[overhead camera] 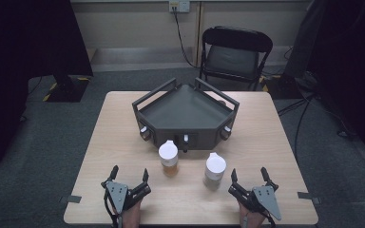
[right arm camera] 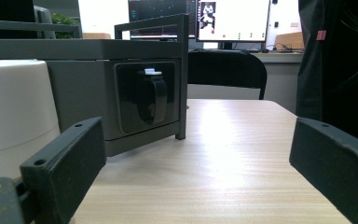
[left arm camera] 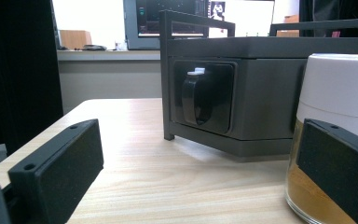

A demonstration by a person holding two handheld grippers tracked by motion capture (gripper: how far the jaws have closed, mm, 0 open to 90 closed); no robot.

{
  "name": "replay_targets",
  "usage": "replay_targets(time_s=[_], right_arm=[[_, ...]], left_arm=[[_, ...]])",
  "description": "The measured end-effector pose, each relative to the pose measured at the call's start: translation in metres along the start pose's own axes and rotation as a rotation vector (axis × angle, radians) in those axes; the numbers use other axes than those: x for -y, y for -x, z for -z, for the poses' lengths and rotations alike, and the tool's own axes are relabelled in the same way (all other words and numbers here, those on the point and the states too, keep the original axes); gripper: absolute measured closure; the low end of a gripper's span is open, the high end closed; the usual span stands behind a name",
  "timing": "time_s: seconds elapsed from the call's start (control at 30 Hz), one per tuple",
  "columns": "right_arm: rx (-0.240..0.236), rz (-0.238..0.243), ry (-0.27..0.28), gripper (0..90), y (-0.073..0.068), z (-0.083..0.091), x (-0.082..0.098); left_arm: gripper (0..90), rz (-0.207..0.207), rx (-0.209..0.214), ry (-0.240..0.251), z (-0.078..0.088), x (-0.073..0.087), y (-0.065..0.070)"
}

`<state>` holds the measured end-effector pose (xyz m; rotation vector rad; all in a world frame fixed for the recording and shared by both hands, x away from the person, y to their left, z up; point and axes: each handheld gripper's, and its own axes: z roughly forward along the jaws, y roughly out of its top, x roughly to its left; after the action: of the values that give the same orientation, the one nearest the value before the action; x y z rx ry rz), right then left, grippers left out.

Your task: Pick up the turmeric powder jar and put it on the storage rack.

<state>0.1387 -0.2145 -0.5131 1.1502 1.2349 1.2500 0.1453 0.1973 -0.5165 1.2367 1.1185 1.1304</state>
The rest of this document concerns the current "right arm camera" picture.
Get black glossy dispenser handle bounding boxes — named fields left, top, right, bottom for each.
left=113, top=60, right=181, bottom=134

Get brown cardboard box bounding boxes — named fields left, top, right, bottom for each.
left=274, top=31, right=306, bottom=50

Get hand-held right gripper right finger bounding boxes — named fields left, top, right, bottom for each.
left=289, top=117, right=358, bottom=224

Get monitor with dark screen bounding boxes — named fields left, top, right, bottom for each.
left=128, top=0, right=198, bottom=41

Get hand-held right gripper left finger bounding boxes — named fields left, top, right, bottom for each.
left=20, top=117, right=107, bottom=224

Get white round container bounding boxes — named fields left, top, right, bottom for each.
left=0, top=59, right=61, bottom=183

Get grey storage box with rails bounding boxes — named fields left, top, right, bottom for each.
left=0, top=13, right=190, bottom=158

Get black chair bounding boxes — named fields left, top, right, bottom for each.
left=186, top=49, right=269, bottom=101

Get black cables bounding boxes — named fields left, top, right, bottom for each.
left=262, top=42, right=304, bottom=54

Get light wooden box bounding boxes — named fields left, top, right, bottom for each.
left=82, top=32, right=112, bottom=40

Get black curtain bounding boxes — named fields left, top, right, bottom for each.
left=0, top=0, right=36, bottom=40

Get monitor with white screen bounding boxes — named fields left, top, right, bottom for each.
left=195, top=0, right=271, bottom=50

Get green plant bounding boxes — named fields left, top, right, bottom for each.
left=50, top=12, right=80, bottom=40

